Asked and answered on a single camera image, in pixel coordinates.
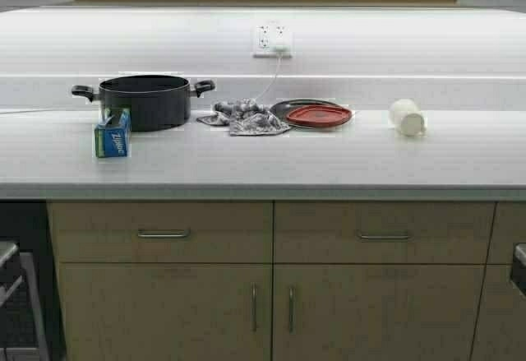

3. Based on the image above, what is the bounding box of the left robot base shoulder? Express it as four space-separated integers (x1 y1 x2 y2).
1 241 23 306

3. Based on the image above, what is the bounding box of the right robot base shoulder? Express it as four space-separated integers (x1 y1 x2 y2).
510 243 526 295

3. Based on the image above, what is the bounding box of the black cooking pot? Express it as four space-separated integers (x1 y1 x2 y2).
71 75 215 132

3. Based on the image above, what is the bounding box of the middle lower cabinet door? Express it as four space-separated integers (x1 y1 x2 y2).
273 264 484 360

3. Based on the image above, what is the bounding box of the cabinet door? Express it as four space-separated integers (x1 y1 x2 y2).
273 264 484 360
59 263 271 360
472 265 525 360

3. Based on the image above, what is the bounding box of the left lower cabinet door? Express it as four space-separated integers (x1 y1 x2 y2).
59 263 271 360

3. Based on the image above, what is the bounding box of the right lower cabinet door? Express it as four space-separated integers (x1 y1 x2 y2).
472 265 525 360

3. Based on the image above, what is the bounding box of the grey patterned dish cloth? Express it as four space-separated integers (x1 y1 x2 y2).
196 100 291 137

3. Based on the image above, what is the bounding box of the dark round plate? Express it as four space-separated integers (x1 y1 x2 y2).
270 99 342 125

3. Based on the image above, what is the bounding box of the middle lower drawer front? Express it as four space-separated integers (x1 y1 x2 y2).
275 201 495 264

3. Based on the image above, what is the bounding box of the white plug adapter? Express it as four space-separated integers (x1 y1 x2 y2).
271 45 291 57

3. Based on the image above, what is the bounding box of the white plastic pitcher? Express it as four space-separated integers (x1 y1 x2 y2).
389 99 427 137

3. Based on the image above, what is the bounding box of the blue Ziploc bag box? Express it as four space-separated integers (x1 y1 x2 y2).
94 108 131 159

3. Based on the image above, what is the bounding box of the left lower drawer front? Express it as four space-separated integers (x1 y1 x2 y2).
48 201 273 263

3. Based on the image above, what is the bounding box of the right lower drawer front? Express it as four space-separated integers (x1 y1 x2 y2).
488 202 526 265

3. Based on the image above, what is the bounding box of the metal step stool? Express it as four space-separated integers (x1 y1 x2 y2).
1 252 50 360

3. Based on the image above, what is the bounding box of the white charging cable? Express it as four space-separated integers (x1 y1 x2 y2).
252 53 284 105

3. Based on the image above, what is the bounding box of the left door metal handle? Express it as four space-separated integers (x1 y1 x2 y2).
251 283 258 332

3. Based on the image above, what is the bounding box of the door metal handle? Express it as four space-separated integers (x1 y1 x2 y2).
288 285 295 333
251 283 258 332

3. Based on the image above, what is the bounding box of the middle drawer metal handle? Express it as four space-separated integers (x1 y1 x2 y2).
357 232 412 242

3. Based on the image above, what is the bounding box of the drawer metal handle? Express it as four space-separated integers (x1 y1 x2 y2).
137 228 191 239
357 232 412 242

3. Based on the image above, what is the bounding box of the white wall power outlet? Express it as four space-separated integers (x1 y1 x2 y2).
252 23 293 58

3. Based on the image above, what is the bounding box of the middle door metal handle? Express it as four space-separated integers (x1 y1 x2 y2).
288 285 295 333

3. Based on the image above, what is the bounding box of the left drawer metal handle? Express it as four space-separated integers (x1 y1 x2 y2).
137 228 191 239

